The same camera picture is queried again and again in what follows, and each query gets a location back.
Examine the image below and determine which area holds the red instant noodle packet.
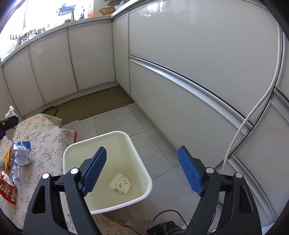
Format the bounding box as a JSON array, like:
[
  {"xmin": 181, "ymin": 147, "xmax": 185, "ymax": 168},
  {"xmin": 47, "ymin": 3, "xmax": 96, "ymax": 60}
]
[{"xmin": 0, "ymin": 170, "xmax": 16, "ymax": 206}]

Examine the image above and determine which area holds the wicker basket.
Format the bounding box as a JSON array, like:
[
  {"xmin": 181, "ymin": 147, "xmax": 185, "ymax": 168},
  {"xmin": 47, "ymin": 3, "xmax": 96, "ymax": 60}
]
[{"xmin": 98, "ymin": 6, "xmax": 116, "ymax": 16}]

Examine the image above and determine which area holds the brown floor mat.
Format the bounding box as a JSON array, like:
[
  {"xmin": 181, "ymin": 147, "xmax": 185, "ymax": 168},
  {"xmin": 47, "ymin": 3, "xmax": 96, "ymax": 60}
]
[{"xmin": 42, "ymin": 86, "xmax": 134, "ymax": 125}]

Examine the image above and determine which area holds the white power cable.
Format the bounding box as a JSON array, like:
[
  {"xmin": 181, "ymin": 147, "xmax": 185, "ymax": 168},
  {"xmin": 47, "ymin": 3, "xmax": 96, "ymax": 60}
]
[{"xmin": 222, "ymin": 27, "xmax": 285, "ymax": 172}]

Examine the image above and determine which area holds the white plastic trash bin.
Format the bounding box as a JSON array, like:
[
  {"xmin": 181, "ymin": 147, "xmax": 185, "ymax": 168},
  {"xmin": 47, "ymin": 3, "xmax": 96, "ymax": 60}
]
[{"xmin": 63, "ymin": 131, "xmax": 152, "ymax": 214}]

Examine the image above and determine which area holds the bluish tissue ball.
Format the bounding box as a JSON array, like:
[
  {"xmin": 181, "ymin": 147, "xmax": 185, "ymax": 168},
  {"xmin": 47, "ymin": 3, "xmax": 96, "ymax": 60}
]
[{"xmin": 14, "ymin": 145, "xmax": 31, "ymax": 166}]

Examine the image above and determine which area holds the blue white milk carton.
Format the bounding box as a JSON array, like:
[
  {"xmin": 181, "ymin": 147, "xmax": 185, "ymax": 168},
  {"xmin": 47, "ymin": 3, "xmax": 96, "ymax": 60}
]
[{"xmin": 12, "ymin": 141, "xmax": 31, "ymax": 151}]

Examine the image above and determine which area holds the floral tablecloth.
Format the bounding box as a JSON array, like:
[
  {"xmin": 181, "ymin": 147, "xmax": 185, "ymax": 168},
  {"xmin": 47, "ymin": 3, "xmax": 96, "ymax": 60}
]
[{"xmin": 1, "ymin": 114, "xmax": 138, "ymax": 234}]

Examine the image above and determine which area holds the crushed clear plastic bottle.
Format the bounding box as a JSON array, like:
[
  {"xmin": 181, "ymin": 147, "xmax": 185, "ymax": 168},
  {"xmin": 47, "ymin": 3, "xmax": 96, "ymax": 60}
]
[{"xmin": 11, "ymin": 157, "xmax": 23, "ymax": 187}]

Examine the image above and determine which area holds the black cable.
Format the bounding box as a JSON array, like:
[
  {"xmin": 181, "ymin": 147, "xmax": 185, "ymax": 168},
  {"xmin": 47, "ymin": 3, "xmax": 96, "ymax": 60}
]
[{"xmin": 153, "ymin": 209, "xmax": 188, "ymax": 229}]

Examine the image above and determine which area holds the tissue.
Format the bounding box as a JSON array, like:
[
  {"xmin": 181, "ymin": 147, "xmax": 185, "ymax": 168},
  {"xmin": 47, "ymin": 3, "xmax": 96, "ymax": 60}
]
[{"xmin": 109, "ymin": 173, "xmax": 131, "ymax": 194}]

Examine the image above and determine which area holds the yellow snack wrapper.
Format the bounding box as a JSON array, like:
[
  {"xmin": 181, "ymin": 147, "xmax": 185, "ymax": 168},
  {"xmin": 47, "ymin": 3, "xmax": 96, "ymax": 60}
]
[{"xmin": 4, "ymin": 147, "xmax": 12, "ymax": 172}]

